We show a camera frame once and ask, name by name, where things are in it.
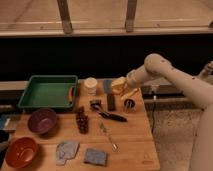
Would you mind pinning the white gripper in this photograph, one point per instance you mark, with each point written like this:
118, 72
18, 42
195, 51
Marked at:
134, 79

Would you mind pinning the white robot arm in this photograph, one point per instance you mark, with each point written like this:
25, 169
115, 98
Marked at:
195, 89

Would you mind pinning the white paper cup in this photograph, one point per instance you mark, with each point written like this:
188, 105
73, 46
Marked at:
90, 85

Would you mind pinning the small dark jar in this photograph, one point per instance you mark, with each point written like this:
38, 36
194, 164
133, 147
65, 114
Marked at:
129, 105

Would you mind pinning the wooden cutting board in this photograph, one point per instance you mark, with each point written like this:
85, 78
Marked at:
136, 148

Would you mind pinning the dark brown grape bunch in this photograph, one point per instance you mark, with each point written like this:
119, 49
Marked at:
82, 120

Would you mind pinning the orange marker in tray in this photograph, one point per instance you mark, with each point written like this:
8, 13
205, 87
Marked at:
70, 95

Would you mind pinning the blue grey sponge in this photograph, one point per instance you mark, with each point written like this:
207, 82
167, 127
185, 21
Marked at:
95, 157

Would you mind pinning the green plastic tray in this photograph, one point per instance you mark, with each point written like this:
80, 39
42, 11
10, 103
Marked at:
48, 91

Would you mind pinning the grey cloth piece left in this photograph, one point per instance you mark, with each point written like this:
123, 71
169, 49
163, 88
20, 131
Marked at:
66, 150

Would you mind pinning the purple bowl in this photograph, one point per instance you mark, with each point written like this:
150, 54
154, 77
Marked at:
42, 120

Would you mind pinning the orange bowl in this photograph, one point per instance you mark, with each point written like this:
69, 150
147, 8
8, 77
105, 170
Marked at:
21, 152

